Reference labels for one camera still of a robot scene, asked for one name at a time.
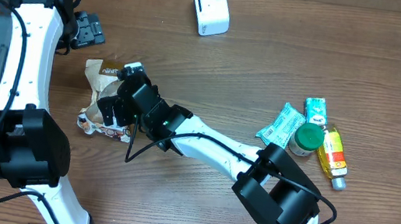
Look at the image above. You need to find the brown white snack packet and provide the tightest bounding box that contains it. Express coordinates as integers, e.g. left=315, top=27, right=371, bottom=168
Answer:
left=77, top=59, right=131, bottom=143

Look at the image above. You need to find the teal snack packet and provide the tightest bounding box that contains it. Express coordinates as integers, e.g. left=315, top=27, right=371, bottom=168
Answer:
left=255, top=102, right=306, bottom=149

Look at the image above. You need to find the yellow oil bottle silver cap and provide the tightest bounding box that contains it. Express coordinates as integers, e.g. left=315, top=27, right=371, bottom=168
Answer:
left=317, top=124, right=348, bottom=191

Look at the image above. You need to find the small teal box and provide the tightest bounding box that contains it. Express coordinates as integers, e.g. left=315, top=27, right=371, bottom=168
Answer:
left=304, top=97, right=328, bottom=126

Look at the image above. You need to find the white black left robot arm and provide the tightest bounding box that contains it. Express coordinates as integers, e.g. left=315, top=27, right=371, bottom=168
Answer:
left=0, top=0, right=104, bottom=224

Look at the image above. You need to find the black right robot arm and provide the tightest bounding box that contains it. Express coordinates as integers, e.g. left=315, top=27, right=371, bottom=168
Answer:
left=97, top=67, right=334, bottom=224

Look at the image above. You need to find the green lid jar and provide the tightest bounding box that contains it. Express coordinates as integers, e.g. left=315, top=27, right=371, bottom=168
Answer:
left=288, top=122, right=325, bottom=156

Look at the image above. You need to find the white barcode scanner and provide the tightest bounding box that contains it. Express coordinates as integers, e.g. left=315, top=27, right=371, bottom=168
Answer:
left=194, top=0, right=230, bottom=36

